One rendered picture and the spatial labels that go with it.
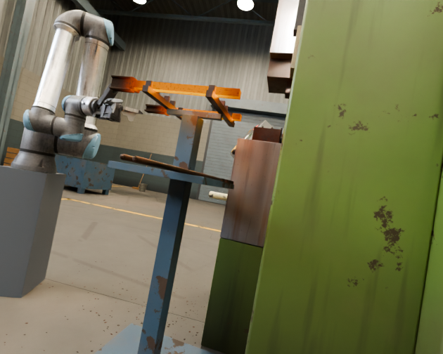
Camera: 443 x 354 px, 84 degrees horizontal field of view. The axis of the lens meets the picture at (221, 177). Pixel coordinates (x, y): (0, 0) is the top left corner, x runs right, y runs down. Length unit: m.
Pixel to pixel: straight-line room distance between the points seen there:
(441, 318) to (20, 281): 1.59
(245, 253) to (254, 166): 0.38
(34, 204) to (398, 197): 1.47
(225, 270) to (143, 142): 9.63
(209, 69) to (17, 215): 9.65
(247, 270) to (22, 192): 1.11
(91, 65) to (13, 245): 0.95
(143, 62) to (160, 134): 3.14
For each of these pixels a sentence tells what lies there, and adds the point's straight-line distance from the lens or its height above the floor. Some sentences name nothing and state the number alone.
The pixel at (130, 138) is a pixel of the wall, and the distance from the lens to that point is 10.84.
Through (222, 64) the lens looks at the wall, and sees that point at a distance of 10.61.
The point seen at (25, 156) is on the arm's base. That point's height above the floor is 0.66.
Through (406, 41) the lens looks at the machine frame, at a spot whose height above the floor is 1.21.
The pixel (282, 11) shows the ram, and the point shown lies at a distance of 1.46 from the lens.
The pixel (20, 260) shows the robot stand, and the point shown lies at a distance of 1.55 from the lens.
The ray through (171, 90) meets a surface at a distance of 0.83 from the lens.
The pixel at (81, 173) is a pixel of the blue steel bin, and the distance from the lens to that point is 5.94.
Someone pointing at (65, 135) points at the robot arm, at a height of 0.79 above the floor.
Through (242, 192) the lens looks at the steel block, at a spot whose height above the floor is 0.68.
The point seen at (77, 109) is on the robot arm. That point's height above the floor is 0.92.
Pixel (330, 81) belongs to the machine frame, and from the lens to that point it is 0.88.
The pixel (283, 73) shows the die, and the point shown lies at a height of 1.29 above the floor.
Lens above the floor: 0.69
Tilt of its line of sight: 2 degrees up
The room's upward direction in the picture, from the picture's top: 10 degrees clockwise
